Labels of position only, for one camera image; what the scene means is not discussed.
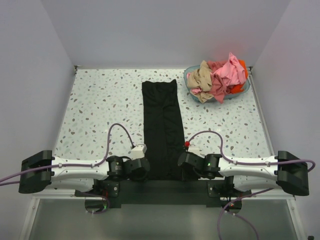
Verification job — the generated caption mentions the black t-shirt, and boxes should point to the black t-shirt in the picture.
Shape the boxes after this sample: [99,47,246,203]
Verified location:
[142,79,185,180]

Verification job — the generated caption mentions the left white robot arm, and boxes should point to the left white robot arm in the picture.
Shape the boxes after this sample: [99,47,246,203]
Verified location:
[18,150,150,196]

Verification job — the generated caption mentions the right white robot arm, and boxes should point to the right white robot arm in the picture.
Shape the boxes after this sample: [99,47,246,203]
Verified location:
[177,150,310,197]

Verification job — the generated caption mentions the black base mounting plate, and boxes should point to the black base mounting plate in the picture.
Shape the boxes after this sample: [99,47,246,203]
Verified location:
[75,177,251,209]

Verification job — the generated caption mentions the light pink t-shirt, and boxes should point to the light pink t-shirt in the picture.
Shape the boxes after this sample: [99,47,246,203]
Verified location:
[190,87,203,95]

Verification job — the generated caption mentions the beige t-shirt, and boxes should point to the beige t-shirt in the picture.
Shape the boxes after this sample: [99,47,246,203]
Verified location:
[186,60,214,103]

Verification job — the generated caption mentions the orange t-shirt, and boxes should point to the orange t-shirt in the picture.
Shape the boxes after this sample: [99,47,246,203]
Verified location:
[228,56,248,94]

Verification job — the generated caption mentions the teal plastic laundry basket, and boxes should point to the teal plastic laundry basket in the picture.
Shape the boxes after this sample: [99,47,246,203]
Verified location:
[183,61,250,104]

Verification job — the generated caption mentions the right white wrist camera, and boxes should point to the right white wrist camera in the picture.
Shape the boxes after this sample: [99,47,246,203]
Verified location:
[184,141,200,155]

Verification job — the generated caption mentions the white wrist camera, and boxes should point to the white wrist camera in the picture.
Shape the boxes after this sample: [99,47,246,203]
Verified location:
[130,144,147,160]
[184,141,200,155]

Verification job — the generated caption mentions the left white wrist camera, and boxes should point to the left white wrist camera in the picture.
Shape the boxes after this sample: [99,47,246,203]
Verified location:
[130,144,147,160]

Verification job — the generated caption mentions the aluminium frame rail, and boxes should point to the aluminium frame rail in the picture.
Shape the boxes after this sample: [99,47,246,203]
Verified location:
[19,149,308,240]

